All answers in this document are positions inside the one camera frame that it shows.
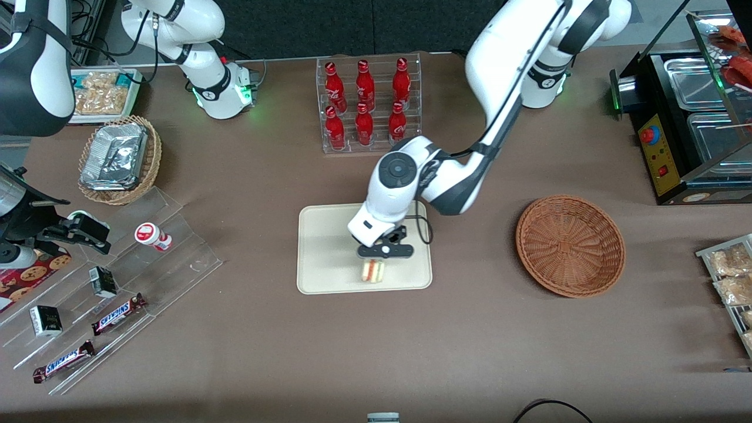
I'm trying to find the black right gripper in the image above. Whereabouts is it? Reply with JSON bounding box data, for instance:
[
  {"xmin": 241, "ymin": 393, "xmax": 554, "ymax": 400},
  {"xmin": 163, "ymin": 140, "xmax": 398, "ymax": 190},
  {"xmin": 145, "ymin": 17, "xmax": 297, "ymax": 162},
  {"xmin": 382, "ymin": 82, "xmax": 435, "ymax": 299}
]
[{"xmin": 0, "ymin": 167, "xmax": 112, "ymax": 254}]

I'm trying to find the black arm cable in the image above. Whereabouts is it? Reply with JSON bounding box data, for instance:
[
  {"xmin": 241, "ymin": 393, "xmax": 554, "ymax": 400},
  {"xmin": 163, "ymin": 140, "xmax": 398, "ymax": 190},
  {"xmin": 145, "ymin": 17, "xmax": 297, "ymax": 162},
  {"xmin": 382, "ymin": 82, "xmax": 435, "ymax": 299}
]
[
  {"xmin": 405, "ymin": 0, "xmax": 573, "ymax": 246},
  {"xmin": 70, "ymin": 0, "xmax": 162, "ymax": 83}
]

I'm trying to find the cream plastic tray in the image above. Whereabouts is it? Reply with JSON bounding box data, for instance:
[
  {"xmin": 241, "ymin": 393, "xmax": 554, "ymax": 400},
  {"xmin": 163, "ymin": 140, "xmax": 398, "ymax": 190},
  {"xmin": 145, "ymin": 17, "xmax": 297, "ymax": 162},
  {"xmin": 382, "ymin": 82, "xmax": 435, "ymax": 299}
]
[{"xmin": 297, "ymin": 200, "xmax": 434, "ymax": 295}]

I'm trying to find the tray of packaged snacks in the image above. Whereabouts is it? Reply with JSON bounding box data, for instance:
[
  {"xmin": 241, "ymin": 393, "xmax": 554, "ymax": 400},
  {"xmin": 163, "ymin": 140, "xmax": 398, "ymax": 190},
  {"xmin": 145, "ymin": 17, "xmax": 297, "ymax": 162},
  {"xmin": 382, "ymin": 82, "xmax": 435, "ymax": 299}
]
[{"xmin": 696, "ymin": 233, "xmax": 752, "ymax": 360}]

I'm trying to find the Snickers chocolate bar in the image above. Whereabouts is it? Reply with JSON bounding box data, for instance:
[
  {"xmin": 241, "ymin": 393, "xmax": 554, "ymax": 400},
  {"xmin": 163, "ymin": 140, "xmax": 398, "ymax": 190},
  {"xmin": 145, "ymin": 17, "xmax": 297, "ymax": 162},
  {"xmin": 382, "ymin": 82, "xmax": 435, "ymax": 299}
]
[
  {"xmin": 32, "ymin": 340, "xmax": 96, "ymax": 384},
  {"xmin": 90, "ymin": 293, "xmax": 147, "ymax": 337}
]

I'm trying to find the silver foil container stack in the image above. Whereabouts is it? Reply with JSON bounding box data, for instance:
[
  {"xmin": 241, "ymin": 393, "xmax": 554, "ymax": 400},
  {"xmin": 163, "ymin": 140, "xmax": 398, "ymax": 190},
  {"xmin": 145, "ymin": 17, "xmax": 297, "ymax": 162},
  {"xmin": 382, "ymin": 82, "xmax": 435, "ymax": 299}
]
[{"xmin": 79, "ymin": 122, "xmax": 148, "ymax": 192}]

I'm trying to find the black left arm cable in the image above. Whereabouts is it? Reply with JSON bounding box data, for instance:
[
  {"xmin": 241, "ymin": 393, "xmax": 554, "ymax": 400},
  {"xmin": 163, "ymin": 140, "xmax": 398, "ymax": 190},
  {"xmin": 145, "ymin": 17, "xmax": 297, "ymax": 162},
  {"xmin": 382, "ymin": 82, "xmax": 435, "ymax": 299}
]
[{"xmin": 405, "ymin": 0, "xmax": 573, "ymax": 246}]

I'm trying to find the brown round wicker basket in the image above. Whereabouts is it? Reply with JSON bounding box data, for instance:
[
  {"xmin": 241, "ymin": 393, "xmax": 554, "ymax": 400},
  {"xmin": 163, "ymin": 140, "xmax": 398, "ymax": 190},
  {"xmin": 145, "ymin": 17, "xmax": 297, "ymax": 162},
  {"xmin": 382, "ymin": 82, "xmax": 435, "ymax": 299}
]
[{"xmin": 515, "ymin": 194, "xmax": 627, "ymax": 299}]

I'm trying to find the red white yogurt cup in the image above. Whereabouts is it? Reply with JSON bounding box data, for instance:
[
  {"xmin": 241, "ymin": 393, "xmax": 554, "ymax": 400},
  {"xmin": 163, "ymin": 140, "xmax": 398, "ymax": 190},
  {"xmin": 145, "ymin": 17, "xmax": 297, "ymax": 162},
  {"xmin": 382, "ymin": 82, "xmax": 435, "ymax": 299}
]
[{"xmin": 135, "ymin": 222, "xmax": 173, "ymax": 253}]

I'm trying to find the red cookie box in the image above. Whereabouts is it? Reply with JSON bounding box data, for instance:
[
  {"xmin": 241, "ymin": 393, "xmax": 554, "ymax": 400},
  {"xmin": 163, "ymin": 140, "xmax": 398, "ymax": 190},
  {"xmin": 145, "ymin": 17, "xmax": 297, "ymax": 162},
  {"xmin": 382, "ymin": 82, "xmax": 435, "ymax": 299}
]
[{"xmin": 0, "ymin": 249, "xmax": 72, "ymax": 313}]

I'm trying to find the clear bag of snacks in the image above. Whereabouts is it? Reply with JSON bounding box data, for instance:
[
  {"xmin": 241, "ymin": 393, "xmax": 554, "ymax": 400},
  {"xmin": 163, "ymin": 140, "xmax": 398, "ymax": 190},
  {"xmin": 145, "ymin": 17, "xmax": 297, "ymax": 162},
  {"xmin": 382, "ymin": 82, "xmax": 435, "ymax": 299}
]
[
  {"xmin": 81, "ymin": 71, "xmax": 120, "ymax": 92},
  {"xmin": 74, "ymin": 88, "xmax": 131, "ymax": 116}
]

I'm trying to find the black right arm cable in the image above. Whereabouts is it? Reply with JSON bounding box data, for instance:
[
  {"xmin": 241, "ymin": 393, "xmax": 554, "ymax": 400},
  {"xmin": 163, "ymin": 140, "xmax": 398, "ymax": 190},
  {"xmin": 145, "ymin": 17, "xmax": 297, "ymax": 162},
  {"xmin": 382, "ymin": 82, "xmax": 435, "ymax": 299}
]
[{"xmin": 70, "ymin": 0, "xmax": 162, "ymax": 83}]

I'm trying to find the black food warmer appliance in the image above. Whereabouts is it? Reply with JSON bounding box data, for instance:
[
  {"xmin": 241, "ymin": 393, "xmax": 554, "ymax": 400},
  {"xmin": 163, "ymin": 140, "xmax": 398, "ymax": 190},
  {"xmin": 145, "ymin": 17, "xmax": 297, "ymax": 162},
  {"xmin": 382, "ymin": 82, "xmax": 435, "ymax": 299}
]
[{"xmin": 609, "ymin": 9, "xmax": 752, "ymax": 206}]

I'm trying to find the small black carton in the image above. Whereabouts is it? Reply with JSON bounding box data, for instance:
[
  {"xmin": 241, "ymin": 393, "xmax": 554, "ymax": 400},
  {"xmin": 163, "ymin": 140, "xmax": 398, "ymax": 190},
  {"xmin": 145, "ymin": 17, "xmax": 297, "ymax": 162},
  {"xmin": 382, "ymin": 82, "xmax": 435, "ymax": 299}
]
[
  {"xmin": 29, "ymin": 304, "xmax": 63, "ymax": 338},
  {"xmin": 88, "ymin": 266, "xmax": 119, "ymax": 300}
]

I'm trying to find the triangular sandwich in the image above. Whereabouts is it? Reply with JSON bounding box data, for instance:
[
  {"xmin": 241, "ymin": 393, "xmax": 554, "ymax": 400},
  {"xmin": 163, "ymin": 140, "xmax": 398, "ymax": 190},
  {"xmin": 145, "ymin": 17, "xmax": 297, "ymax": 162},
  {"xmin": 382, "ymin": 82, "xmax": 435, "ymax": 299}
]
[{"xmin": 360, "ymin": 260, "xmax": 387, "ymax": 284}]

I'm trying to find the red cola bottle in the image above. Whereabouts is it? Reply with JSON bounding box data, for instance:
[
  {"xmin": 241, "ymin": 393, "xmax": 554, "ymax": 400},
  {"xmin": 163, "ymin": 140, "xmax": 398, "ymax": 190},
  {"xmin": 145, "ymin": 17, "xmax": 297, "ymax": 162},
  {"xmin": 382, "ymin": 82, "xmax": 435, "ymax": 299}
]
[
  {"xmin": 355, "ymin": 59, "xmax": 377, "ymax": 112},
  {"xmin": 388, "ymin": 102, "xmax": 408, "ymax": 145},
  {"xmin": 354, "ymin": 103, "xmax": 375, "ymax": 147},
  {"xmin": 324, "ymin": 61, "xmax": 347, "ymax": 114},
  {"xmin": 324, "ymin": 106, "xmax": 347, "ymax": 150},
  {"xmin": 392, "ymin": 57, "xmax": 412, "ymax": 109}
]

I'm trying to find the clear acrylic stepped stand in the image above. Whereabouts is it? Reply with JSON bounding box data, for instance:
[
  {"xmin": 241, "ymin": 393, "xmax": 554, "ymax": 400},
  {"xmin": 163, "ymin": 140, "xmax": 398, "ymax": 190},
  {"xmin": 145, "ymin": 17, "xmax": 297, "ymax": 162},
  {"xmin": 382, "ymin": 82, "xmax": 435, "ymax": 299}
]
[{"xmin": 0, "ymin": 186, "xmax": 224, "ymax": 396}]

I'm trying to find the light tan wicker basket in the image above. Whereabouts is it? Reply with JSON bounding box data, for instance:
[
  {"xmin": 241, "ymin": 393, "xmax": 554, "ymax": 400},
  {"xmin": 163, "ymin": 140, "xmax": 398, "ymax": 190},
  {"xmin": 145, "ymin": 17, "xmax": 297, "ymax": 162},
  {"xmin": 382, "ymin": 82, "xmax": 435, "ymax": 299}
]
[{"xmin": 77, "ymin": 115, "xmax": 163, "ymax": 206}]

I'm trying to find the clear acrylic bottle rack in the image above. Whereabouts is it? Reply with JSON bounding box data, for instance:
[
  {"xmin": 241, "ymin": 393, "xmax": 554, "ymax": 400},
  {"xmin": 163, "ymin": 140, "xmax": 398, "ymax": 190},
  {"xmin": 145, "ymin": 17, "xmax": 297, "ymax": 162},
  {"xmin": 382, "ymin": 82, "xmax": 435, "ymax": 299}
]
[{"xmin": 316, "ymin": 52, "xmax": 423, "ymax": 155}]

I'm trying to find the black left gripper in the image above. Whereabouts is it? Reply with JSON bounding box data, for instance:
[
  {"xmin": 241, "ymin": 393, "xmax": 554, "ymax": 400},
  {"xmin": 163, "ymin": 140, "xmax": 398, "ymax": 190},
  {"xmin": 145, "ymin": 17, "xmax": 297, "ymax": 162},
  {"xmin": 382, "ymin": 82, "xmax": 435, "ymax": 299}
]
[{"xmin": 357, "ymin": 226, "xmax": 414, "ymax": 260}]

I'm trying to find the white snack tray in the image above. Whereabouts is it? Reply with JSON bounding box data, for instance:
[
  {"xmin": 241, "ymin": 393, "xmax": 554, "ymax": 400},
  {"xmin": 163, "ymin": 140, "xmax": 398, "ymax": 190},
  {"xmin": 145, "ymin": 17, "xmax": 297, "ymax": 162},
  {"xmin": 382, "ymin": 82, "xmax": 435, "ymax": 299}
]
[{"xmin": 69, "ymin": 67, "xmax": 145, "ymax": 126}]

